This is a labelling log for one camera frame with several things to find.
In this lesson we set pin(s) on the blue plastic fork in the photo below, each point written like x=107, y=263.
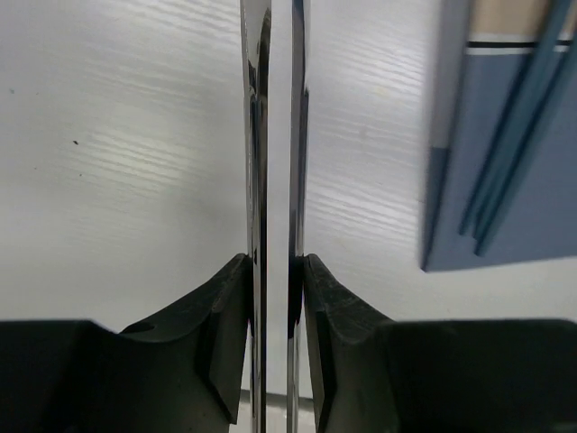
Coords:
x=521, y=104

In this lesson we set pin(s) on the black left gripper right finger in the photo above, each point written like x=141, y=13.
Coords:
x=370, y=373

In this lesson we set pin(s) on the metal tongs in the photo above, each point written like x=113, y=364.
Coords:
x=275, y=51

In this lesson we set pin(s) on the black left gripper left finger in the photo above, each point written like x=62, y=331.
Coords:
x=178, y=370

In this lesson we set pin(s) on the blue grey striped cloth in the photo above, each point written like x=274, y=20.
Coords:
x=482, y=45

